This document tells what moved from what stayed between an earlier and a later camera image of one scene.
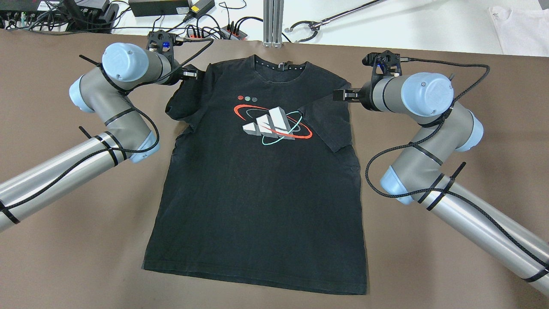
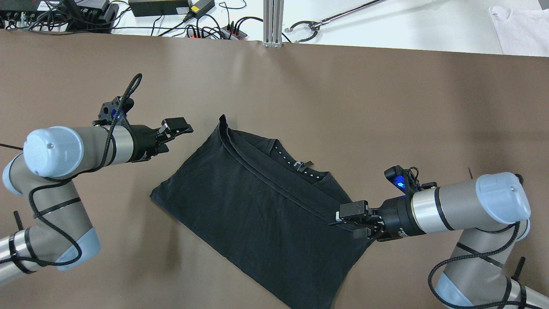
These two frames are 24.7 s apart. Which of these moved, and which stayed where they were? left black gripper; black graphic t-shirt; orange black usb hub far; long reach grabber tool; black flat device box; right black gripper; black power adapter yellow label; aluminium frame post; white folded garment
Moved: left black gripper; right black gripper; black graphic t-shirt
Stayed: black power adapter yellow label; long reach grabber tool; orange black usb hub far; black flat device box; white folded garment; aluminium frame post
